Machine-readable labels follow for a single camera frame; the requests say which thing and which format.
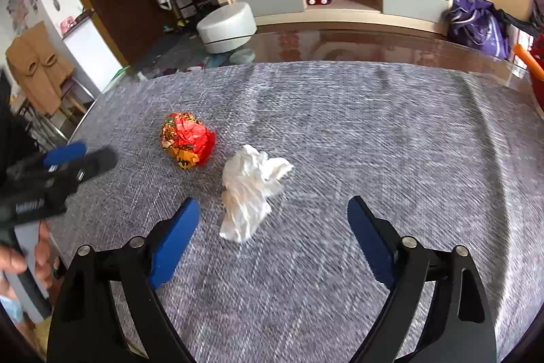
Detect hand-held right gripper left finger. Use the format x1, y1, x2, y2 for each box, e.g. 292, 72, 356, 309
46, 197, 201, 363

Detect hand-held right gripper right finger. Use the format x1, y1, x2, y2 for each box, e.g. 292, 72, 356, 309
347, 195, 498, 363

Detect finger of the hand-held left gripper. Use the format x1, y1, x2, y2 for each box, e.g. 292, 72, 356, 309
40, 141, 88, 170
55, 147, 118, 187

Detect white tissue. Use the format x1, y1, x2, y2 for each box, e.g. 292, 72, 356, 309
219, 145, 295, 243

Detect red gold foil ball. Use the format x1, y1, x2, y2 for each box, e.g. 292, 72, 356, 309
160, 112, 217, 171

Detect person's left hand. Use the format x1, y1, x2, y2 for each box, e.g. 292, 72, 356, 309
0, 220, 56, 283

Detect tan coat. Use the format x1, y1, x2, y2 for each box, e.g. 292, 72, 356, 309
5, 22, 75, 117

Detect green paper triangle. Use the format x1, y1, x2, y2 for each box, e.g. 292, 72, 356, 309
108, 65, 130, 85

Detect grey woven table cloth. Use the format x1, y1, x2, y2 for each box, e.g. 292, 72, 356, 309
59, 61, 544, 363

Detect light blue cloth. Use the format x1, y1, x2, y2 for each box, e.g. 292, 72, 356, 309
0, 295, 24, 323

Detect pink toy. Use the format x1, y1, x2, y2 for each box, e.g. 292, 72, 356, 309
59, 16, 79, 36

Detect round white stool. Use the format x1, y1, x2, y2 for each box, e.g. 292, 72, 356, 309
196, 2, 257, 54

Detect dark shoes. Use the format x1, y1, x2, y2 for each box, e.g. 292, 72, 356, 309
187, 0, 217, 19

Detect purple bag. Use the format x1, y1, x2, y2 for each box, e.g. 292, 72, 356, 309
446, 0, 511, 60

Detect orange toy tube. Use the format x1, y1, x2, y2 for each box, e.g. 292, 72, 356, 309
513, 44, 544, 81

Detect metal frame chair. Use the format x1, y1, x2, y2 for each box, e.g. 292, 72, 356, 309
8, 74, 96, 143

